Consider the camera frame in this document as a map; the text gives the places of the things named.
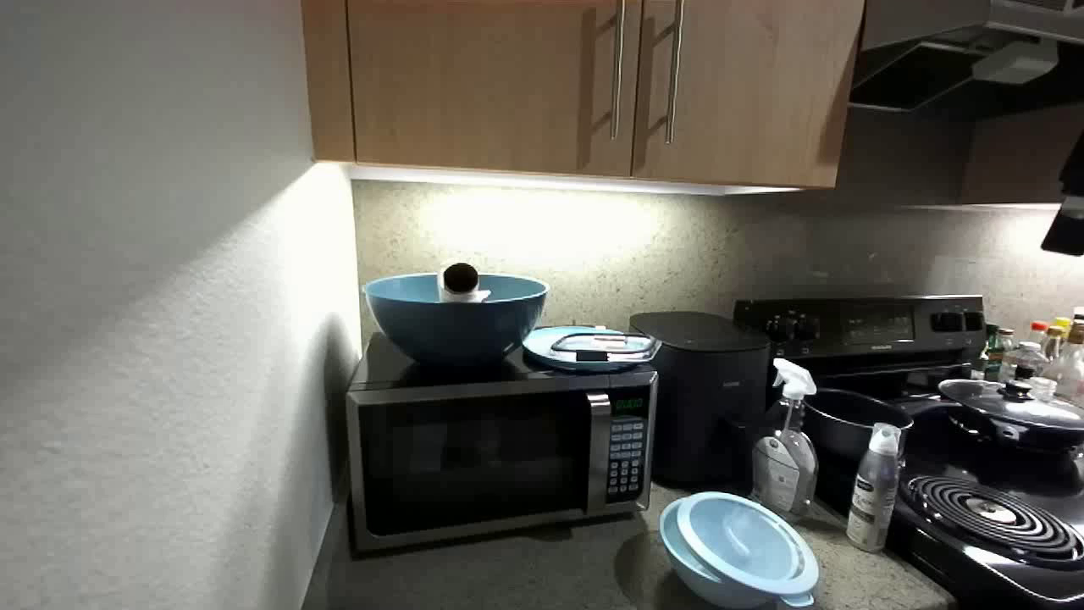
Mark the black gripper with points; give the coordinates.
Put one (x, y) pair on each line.
(1073, 206)

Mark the glass pot lid with knob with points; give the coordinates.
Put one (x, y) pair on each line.
(1019, 405)

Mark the clear rectangular container lid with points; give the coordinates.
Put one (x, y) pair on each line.
(596, 345)

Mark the yellow condiment bottle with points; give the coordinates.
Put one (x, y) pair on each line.
(1062, 335)

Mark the red cap condiment bottle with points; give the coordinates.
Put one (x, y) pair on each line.
(1037, 339)

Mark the green glass bottle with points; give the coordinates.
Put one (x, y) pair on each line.
(994, 349)

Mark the black electric stove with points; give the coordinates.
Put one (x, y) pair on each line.
(858, 326)

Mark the black cooking pot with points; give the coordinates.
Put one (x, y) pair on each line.
(961, 442)

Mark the black coil burner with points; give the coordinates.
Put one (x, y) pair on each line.
(994, 513)

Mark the white spray bottle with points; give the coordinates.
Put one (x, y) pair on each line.
(784, 463)

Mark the black air fryer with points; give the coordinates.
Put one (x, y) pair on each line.
(699, 395)

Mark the under cabinet light strip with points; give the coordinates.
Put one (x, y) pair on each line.
(565, 181)

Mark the small light blue bowl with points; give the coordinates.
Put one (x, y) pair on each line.
(678, 557)

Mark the light blue plate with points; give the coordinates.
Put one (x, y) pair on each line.
(535, 346)

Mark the black ball on white base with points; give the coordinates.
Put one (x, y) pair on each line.
(461, 277)

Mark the large blue mixing bowl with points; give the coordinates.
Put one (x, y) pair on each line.
(453, 326)

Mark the silver black microwave oven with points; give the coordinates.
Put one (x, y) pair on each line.
(474, 463)

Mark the wooden wall cabinet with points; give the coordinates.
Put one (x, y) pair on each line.
(474, 78)

